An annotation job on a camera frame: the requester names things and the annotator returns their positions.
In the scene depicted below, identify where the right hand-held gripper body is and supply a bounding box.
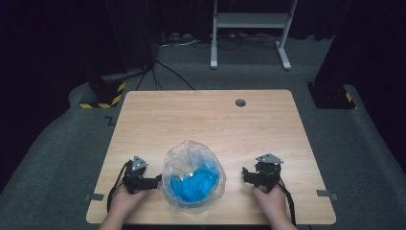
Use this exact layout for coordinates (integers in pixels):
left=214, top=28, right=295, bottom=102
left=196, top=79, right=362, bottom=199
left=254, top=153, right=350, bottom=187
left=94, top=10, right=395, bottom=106
left=254, top=152, right=284, bottom=194

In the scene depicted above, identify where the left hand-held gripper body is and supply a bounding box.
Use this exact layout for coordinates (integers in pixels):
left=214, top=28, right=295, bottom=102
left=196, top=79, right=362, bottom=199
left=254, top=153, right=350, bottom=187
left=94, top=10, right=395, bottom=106
left=122, top=155, right=151, bottom=196

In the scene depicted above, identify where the clear plastic bag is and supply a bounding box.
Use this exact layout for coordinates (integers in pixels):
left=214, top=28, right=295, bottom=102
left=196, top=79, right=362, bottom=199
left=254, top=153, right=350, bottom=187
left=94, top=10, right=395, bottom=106
left=161, top=140, right=227, bottom=215

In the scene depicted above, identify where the person's left hand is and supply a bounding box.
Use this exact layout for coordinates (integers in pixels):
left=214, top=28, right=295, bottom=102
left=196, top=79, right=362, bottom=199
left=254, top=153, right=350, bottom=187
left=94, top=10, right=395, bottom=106
left=109, top=184, right=149, bottom=221

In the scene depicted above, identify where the person's right hand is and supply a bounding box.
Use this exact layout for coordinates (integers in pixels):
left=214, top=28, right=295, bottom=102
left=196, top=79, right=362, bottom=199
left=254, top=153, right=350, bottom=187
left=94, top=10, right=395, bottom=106
left=253, top=184, right=289, bottom=222

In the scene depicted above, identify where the grey tape strip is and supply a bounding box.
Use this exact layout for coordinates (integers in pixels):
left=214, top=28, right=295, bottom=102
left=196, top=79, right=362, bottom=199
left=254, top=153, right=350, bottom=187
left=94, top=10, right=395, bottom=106
left=83, top=193, right=105, bottom=202
left=316, top=189, right=339, bottom=202

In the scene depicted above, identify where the black yellow striped stand base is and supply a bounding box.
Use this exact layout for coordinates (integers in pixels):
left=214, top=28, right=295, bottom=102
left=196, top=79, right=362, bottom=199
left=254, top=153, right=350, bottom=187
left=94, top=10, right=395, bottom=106
left=79, top=76, right=127, bottom=110

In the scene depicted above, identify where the black stand base yellow mark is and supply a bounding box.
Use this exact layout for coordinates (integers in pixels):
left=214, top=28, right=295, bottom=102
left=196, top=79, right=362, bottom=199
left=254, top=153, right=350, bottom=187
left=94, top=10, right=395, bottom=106
left=306, top=81, right=357, bottom=110

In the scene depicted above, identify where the white metal stand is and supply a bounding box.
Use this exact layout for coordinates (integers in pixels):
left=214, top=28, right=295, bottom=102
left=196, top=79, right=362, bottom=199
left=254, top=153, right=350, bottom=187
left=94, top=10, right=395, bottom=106
left=209, top=0, right=300, bottom=72

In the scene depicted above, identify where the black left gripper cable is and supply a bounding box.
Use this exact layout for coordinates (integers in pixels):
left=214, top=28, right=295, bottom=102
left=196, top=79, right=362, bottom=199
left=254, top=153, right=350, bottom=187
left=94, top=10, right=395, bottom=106
left=106, top=160, right=132, bottom=213

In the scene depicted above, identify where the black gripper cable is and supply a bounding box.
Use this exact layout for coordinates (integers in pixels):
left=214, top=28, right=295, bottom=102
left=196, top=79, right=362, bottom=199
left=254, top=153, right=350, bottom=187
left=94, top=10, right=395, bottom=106
left=106, top=160, right=132, bottom=213
left=277, top=177, right=297, bottom=227

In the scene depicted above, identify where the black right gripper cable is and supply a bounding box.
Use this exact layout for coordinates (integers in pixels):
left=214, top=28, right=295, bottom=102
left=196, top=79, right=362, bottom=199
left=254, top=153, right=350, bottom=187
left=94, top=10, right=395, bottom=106
left=277, top=177, right=297, bottom=227

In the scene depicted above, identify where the black floor cable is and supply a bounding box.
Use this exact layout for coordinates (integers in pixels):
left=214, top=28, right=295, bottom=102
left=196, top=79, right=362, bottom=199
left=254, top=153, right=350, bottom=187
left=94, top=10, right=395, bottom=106
left=135, top=58, right=196, bottom=92

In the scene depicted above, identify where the bundle of floor cables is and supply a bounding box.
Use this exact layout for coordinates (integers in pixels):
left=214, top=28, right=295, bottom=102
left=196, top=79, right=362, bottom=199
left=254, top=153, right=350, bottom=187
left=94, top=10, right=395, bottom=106
left=158, top=31, right=282, bottom=52

